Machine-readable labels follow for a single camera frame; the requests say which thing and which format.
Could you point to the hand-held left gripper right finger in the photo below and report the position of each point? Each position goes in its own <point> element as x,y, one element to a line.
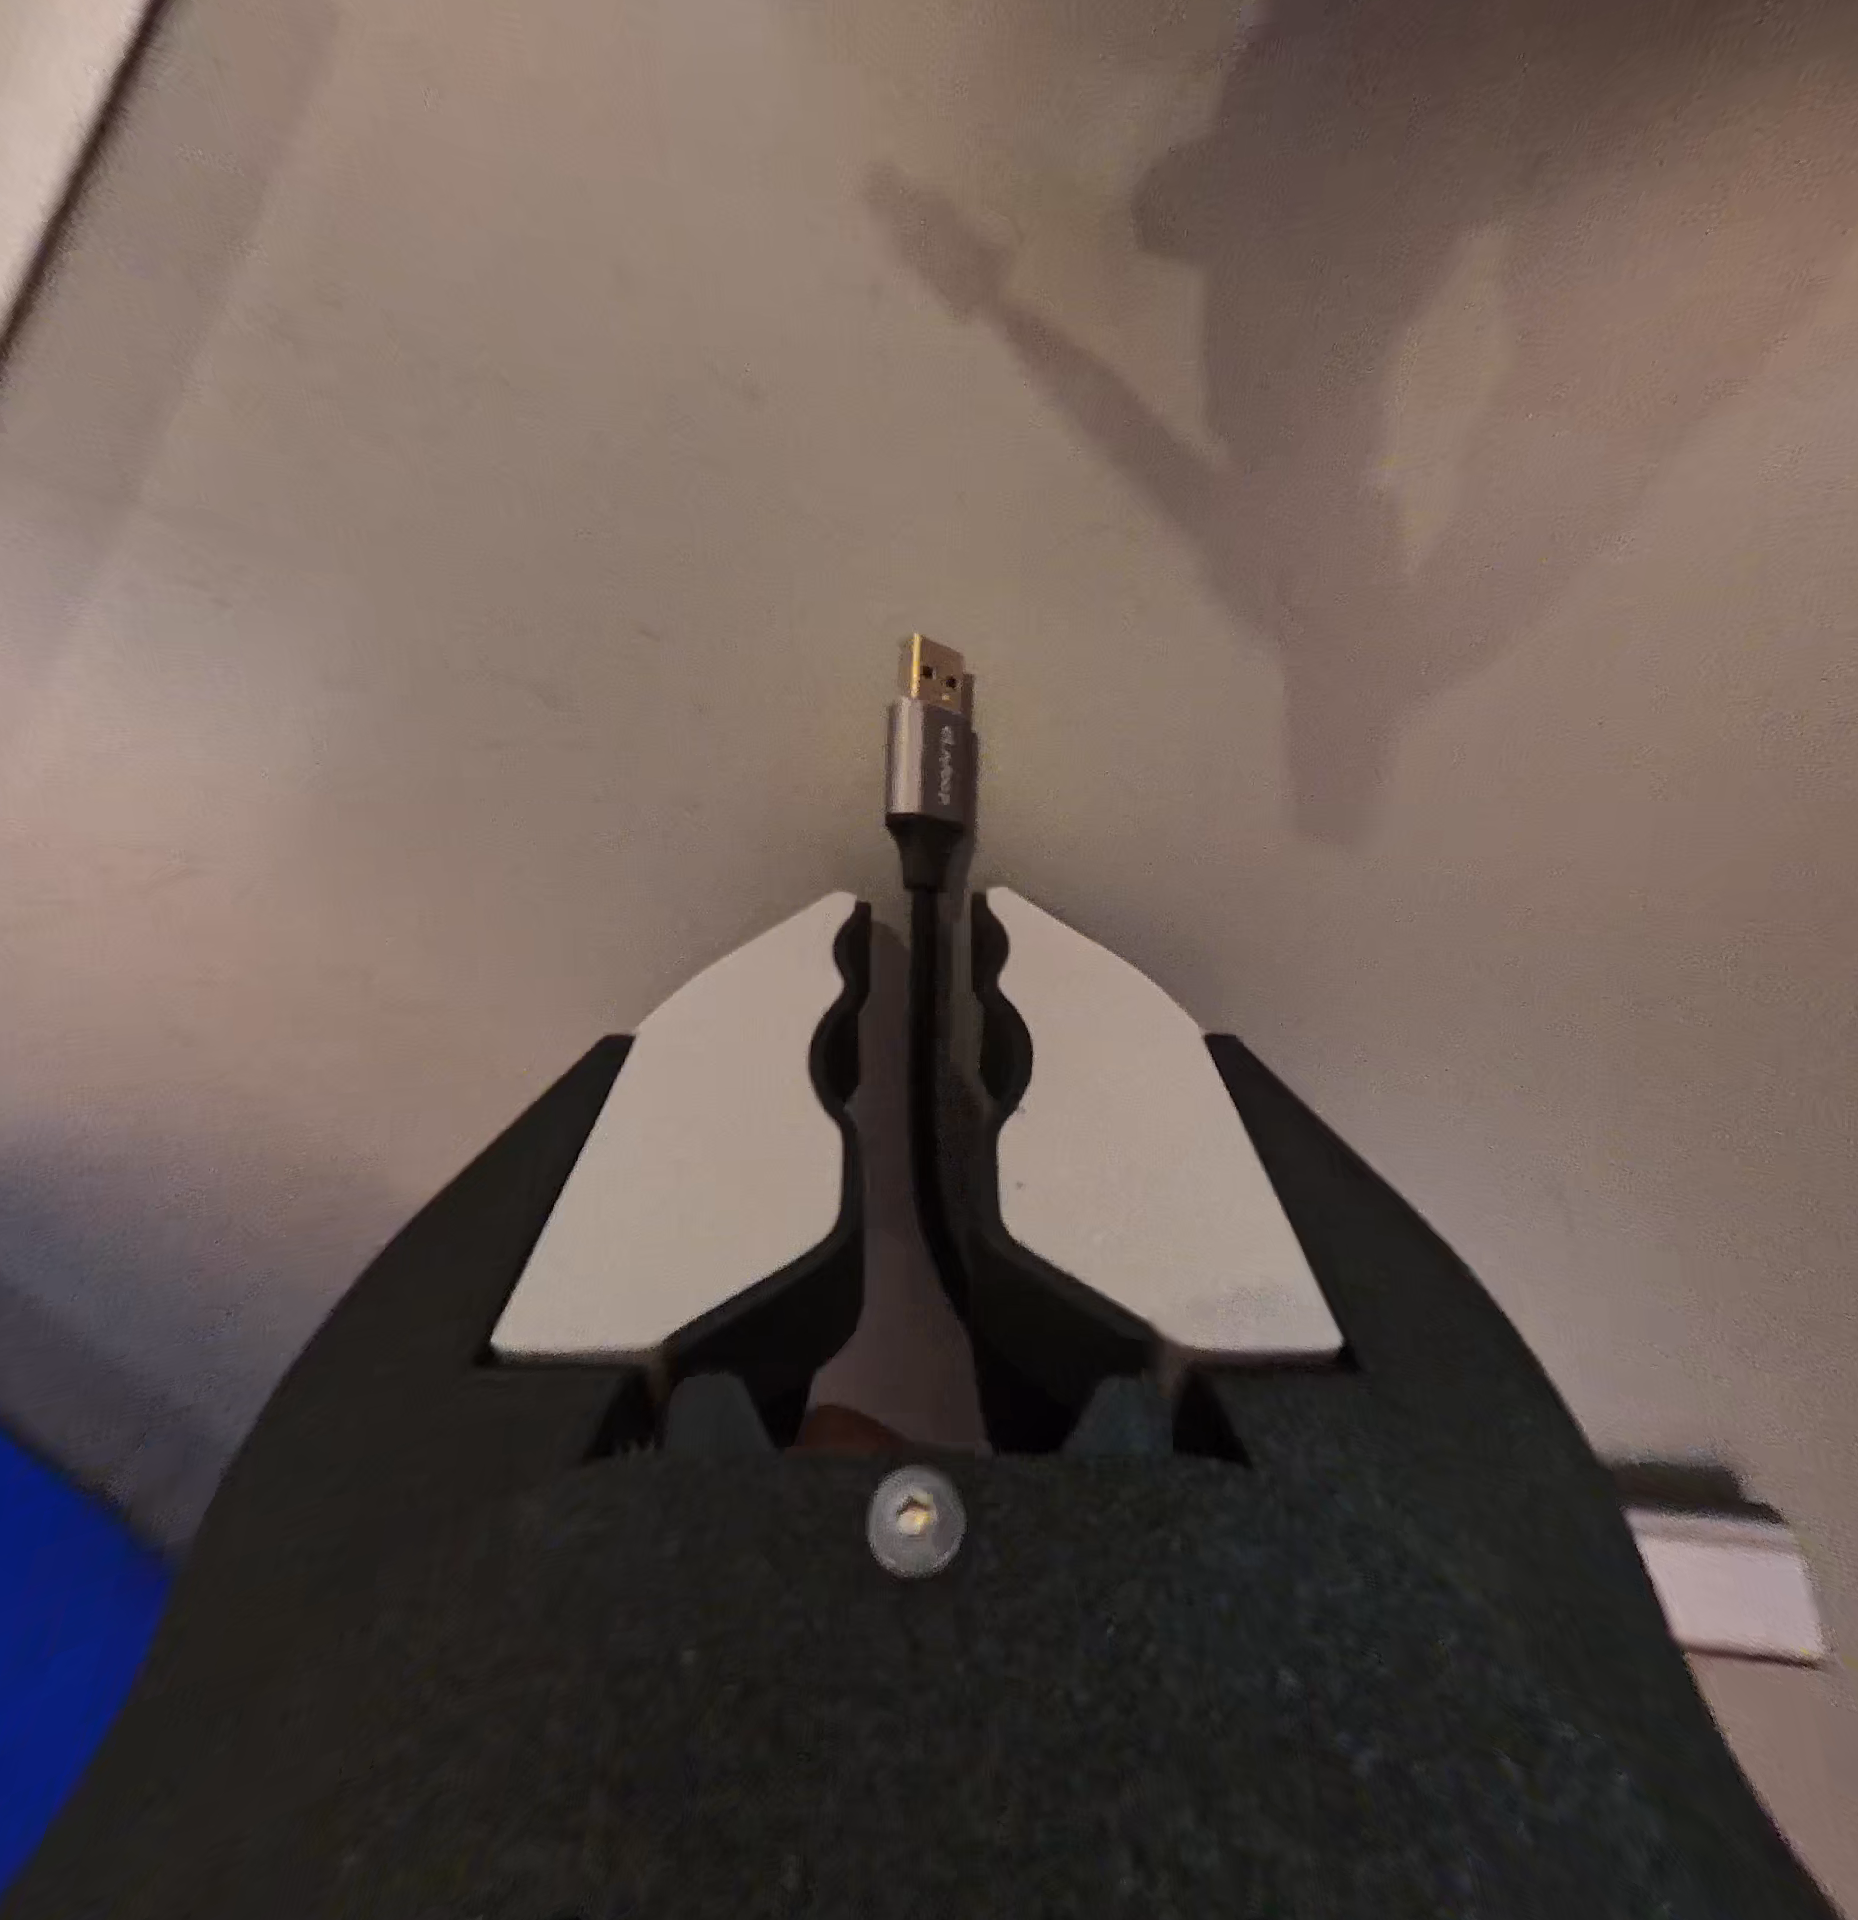
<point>1153,1201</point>

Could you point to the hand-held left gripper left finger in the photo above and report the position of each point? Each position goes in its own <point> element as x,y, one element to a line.
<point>675,1186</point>

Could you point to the blue plastic bin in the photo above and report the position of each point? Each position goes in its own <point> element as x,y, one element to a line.
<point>44,1650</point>

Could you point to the person's left hand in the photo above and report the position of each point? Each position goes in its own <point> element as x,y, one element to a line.
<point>869,1394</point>

